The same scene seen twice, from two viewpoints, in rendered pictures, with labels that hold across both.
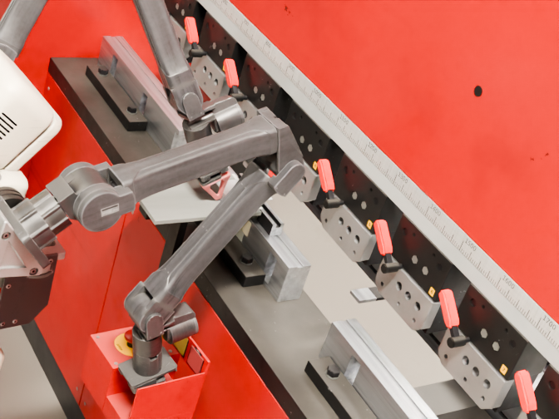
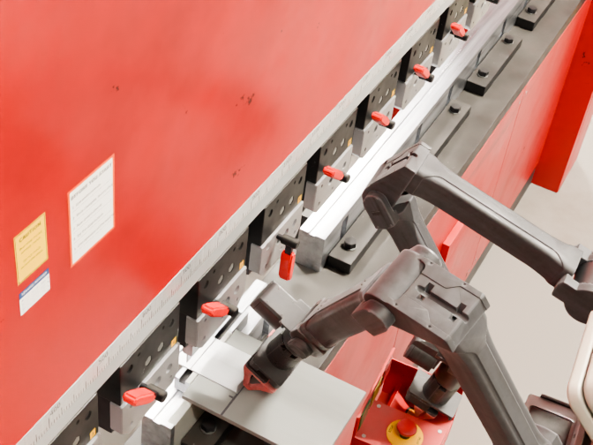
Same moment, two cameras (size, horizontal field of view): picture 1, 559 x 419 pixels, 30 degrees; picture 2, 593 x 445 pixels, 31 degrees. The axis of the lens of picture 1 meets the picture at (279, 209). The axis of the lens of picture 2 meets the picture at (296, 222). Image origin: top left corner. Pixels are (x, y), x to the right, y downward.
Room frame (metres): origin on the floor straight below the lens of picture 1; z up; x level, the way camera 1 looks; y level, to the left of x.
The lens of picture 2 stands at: (2.48, 1.23, 2.43)
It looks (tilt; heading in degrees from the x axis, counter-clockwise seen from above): 42 degrees down; 243
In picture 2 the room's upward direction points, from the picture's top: 8 degrees clockwise
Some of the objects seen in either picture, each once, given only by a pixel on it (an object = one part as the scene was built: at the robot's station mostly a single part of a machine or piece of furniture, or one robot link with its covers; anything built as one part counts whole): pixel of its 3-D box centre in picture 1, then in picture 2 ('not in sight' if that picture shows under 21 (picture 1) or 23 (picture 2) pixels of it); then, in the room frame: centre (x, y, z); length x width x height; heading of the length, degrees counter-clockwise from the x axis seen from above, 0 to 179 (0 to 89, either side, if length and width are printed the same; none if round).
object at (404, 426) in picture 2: (132, 340); (405, 431); (1.66, 0.20, 0.79); 0.04 x 0.04 x 0.04
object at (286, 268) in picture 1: (251, 230); (215, 365); (2.01, 0.04, 0.92); 0.39 x 0.06 x 0.10; 40
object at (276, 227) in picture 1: (255, 203); (212, 349); (2.02, 0.06, 0.99); 0.20 x 0.03 x 0.03; 40
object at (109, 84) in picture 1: (115, 96); not in sight; (2.47, 0.51, 0.89); 0.30 x 0.05 x 0.03; 40
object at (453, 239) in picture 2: not in sight; (454, 238); (1.16, -0.46, 0.59); 0.15 x 0.02 x 0.07; 40
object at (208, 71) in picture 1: (226, 58); (128, 360); (2.22, 0.23, 1.21); 0.15 x 0.09 x 0.17; 40
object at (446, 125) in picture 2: not in sight; (438, 135); (1.24, -0.52, 0.89); 0.30 x 0.05 x 0.03; 40
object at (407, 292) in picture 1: (427, 272); (362, 103); (1.61, -0.29, 1.21); 0.15 x 0.09 x 0.17; 40
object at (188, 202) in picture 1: (191, 194); (274, 395); (1.95, 0.19, 1.00); 0.26 x 0.18 x 0.01; 130
